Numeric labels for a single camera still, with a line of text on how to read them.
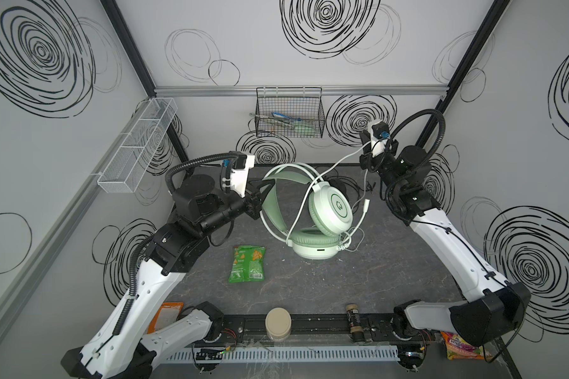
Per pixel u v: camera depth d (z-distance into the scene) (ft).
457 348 2.23
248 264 2.76
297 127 2.84
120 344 1.17
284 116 2.97
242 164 1.50
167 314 2.47
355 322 2.41
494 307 1.24
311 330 2.47
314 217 1.42
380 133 1.76
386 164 1.90
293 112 2.92
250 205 1.60
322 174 1.54
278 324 2.28
